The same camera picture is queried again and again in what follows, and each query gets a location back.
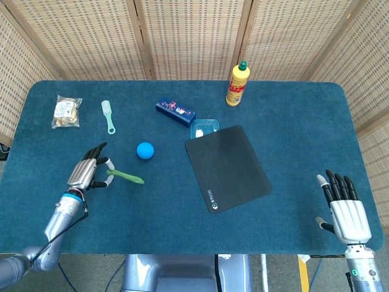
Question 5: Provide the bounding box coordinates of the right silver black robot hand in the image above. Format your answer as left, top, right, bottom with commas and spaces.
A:
315, 169, 372, 246

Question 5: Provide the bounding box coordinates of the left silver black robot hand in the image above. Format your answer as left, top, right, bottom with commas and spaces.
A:
66, 142, 116, 191

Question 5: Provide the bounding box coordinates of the green pea pod toy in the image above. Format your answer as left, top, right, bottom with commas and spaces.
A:
106, 169, 145, 185

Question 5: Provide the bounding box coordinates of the clear bag of snacks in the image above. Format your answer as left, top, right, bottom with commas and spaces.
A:
51, 94, 83, 130

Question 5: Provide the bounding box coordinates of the blue ball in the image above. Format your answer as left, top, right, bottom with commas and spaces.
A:
136, 141, 155, 161

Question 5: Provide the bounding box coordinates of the white table leg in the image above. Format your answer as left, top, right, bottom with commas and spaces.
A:
260, 254, 269, 292

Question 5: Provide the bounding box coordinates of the blue carpet table cover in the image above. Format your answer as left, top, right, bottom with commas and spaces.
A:
0, 80, 385, 256

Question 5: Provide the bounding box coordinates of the dark blue printed box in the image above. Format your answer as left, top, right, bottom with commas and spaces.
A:
155, 96, 197, 127

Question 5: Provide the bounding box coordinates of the clear blue plastic container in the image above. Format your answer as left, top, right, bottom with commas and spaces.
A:
190, 119, 221, 140

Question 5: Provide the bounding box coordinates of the black mouse pad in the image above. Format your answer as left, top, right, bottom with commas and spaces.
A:
184, 125, 273, 215

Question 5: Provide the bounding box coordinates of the grey blue robot torso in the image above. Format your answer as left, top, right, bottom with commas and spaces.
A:
120, 254, 253, 292

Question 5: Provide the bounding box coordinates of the yellow bottle green cap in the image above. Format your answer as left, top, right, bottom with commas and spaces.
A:
225, 60, 251, 107

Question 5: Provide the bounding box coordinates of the woven bamboo folding screen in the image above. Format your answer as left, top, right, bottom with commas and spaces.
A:
0, 0, 389, 235

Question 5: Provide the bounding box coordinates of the green handled white brush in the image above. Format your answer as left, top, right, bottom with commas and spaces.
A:
101, 100, 117, 135

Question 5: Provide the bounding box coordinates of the blue floor cable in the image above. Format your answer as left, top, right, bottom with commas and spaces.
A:
309, 254, 323, 292
57, 261, 80, 292

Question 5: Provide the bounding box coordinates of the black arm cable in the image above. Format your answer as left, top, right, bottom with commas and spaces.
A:
30, 194, 89, 265

